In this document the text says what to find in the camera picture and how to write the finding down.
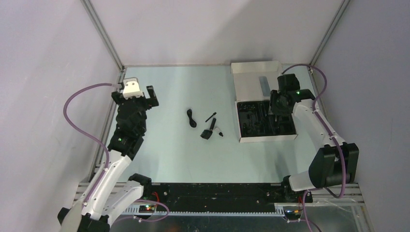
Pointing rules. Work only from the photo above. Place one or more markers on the aluminium frame post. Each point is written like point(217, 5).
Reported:
point(102, 32)
point(330, 30)

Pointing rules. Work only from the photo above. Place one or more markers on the aluminium frame post right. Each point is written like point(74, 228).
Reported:
point(330, 30)

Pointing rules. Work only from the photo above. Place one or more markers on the aluminium frame post left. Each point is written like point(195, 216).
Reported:
point(102, 32)

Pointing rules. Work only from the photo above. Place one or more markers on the black cylindrical trimmer body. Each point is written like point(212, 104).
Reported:
point(212, 126)

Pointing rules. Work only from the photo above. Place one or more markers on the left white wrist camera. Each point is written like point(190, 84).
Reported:
point(131, 88)

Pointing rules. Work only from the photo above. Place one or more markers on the black plastic tray insert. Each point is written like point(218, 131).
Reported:
point(255, 120)

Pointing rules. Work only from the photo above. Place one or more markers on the black loose comb attachment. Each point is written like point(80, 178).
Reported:
point(206, 134)

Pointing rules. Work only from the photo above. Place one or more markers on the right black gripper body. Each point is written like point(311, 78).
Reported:
point(276, 103)

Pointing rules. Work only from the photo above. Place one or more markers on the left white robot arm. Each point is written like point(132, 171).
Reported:
point(96, 210)

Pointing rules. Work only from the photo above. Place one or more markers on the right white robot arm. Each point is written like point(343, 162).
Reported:
point(335, 161)

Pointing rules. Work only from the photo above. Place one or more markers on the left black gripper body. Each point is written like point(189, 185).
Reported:
point(141, 104)

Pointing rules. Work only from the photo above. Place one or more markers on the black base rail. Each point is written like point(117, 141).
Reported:
point(223, 198)

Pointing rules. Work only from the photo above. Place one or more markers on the white cardboard kit box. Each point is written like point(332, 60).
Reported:
point(253, 81)

